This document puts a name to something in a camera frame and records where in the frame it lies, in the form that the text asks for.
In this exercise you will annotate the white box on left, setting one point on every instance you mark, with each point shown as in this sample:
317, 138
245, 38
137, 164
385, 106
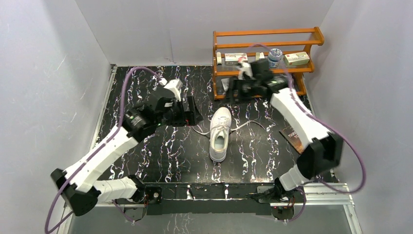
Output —
235, 58

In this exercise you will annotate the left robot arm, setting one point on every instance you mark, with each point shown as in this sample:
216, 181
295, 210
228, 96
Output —
80, 184

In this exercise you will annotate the white box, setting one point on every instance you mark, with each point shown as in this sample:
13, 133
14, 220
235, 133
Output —
296, 59
235, 58

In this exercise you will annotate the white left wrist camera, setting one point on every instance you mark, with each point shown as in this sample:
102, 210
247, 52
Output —
175, 85

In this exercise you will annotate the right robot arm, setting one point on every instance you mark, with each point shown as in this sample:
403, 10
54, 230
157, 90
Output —
321, 147

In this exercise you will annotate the dark book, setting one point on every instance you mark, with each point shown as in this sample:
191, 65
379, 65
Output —
292, 138

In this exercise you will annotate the orange wooden shelf rack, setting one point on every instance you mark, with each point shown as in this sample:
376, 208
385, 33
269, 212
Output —
289, 41

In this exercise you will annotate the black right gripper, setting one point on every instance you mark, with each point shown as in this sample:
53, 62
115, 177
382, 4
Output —
235, 84

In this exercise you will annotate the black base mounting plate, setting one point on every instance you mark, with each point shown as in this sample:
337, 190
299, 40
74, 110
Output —
214, 198

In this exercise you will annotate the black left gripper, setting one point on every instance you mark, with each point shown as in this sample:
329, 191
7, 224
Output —
182, 114

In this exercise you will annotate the white flat packet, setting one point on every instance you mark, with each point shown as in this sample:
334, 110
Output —
225, 83

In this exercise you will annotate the white shoelace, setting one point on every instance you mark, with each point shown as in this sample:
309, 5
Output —
248, 124

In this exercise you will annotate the white box on right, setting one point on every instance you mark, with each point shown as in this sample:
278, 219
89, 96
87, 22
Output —
296, 59

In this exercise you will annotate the white sneaker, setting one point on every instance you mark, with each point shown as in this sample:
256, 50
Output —
219, 134

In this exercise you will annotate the blue white round jar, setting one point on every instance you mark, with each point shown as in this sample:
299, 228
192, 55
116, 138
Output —
274, 57

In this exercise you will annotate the aluminium rail frame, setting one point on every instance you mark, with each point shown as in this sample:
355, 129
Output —
324, 211

